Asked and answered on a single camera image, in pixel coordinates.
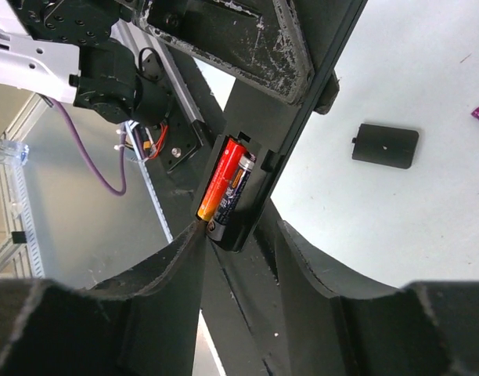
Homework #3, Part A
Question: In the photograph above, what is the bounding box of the grey slotted cable duct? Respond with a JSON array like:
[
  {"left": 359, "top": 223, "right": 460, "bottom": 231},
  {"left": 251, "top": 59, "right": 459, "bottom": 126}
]
[{"left": 0, "top": 165, "right": 45, "bottom": 278}]

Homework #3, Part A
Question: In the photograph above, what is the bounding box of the black remote control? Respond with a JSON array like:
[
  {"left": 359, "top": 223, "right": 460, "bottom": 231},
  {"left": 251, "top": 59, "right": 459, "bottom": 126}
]
[{"left": 193, "top": 1, "right": 366, "bottom": 252}]

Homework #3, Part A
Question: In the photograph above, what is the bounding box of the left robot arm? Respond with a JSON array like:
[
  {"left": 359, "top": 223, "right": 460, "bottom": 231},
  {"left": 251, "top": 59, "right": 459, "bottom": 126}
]
[{"left": 0, "top": 1, "right": 333, "bottom": 125}]

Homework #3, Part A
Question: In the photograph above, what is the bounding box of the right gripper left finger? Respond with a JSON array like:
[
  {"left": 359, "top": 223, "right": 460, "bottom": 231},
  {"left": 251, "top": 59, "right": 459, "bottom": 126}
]
[{"left": 0, "top": 221, "right": 206, "bottom": 375}]

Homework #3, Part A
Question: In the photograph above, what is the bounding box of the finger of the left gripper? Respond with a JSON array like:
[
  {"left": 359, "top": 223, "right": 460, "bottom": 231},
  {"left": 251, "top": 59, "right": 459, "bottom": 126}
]
[
  {"left": 121, "top": 1, "right": 314, "bottom": 105},
  {"left": 313, "top": 70, "right": 340, "bottom": 114}
]

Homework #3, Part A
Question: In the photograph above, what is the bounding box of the red orange battery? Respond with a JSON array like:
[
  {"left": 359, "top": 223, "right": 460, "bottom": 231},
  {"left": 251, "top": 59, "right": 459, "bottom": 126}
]
[{"left": 196, "top": 137, "right": 247, "bottom": 222}]

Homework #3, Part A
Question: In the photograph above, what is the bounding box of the black battery cover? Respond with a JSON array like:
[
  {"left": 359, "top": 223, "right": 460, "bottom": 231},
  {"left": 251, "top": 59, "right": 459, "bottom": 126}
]
[{"left": 351, "top": 123, "right": 420, "bottom": 169}]

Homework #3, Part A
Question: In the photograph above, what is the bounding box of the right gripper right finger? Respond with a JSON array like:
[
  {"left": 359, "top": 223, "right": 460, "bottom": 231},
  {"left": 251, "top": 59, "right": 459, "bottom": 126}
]
[{"left": 275, "top": 221, "right": 479, "bottom": 375}]

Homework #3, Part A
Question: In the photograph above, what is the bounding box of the black silver battery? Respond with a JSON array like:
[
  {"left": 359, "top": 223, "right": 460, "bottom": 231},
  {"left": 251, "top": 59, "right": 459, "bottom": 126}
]
[{"left": 207, "top": 152, "right": 256, "bottom": 242}]

